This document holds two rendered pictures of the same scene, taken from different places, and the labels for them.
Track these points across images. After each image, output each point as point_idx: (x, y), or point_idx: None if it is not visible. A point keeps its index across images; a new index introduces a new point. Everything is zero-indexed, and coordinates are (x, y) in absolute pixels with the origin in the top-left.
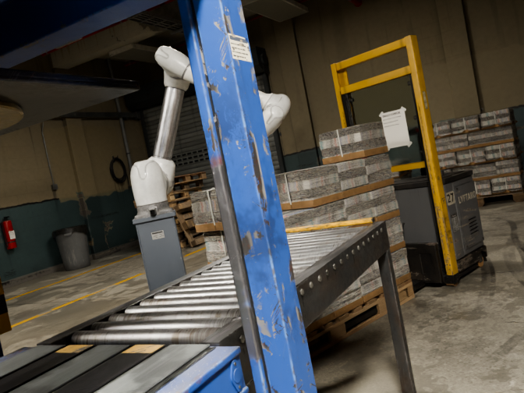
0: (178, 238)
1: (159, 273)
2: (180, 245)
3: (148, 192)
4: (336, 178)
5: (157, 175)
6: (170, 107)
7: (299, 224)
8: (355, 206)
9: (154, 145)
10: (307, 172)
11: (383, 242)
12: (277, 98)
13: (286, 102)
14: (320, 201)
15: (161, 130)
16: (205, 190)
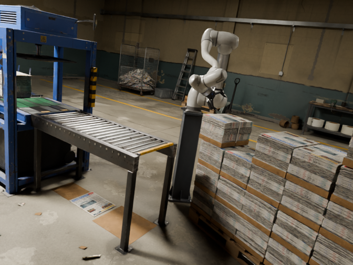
0: (183, 124)
1: (180, 134)
2: (199, 131)
3: (187, 99)
4: (287, 158)
5: (191, 93)
6: None
7: (236, 163)
8: (297, 195)
9: None
10: (258, 136)
11: (124, 163)
12: (209, 71)
13: (211, 75)
14: (259, 163)
15: None
16: (226, 114)
